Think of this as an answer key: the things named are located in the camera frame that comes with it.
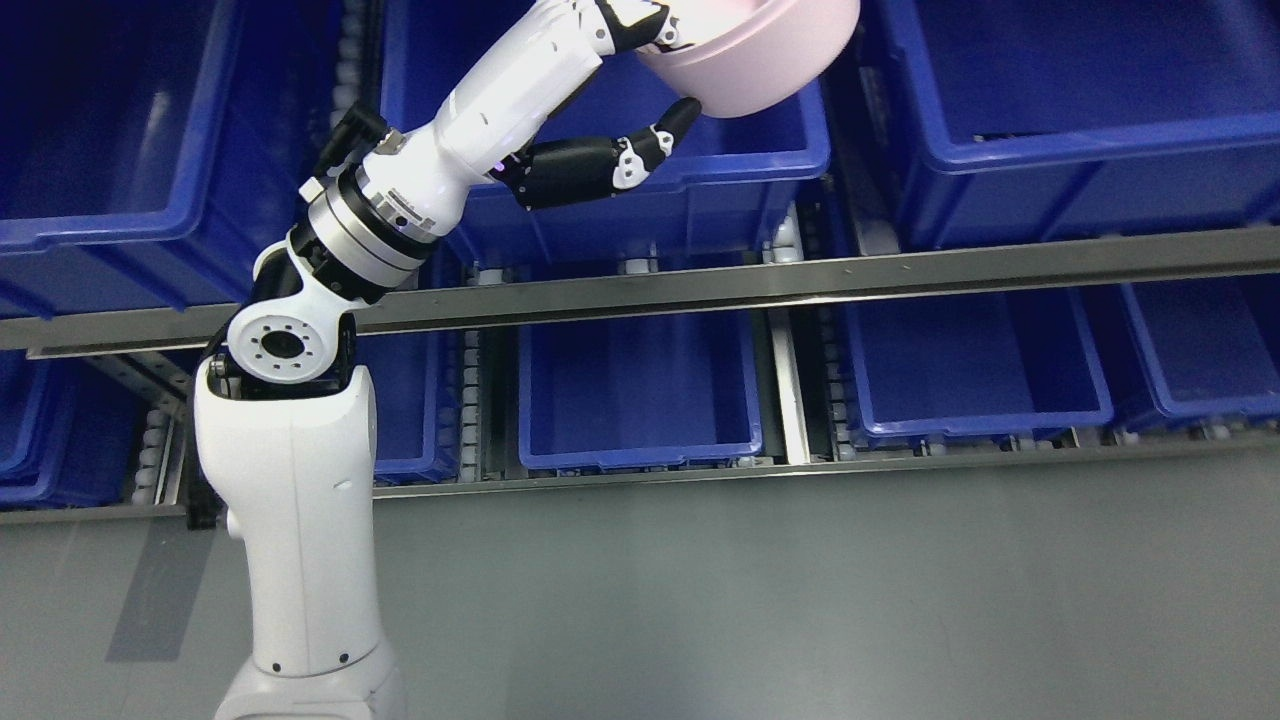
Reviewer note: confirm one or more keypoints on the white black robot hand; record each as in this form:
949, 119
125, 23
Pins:
540, 90

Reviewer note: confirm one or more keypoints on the pink bowl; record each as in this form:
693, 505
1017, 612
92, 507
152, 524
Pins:
741, 57

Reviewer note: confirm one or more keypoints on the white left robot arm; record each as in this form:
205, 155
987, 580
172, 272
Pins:
285, 419

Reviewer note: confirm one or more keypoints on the lower middle blue bin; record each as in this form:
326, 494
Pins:
654, 391

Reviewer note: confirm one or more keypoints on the upper left blue bin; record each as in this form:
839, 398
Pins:
152, 149

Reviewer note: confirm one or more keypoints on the far left lower blue bin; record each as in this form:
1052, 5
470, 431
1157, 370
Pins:
83, 444

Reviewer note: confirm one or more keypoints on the upper right blue bin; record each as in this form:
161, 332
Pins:
1032, 121

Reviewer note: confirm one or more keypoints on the far right lower blue bin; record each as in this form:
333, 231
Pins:
1180, 353

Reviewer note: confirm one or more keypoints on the steel shelf rail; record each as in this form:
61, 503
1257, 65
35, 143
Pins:
1079, 263

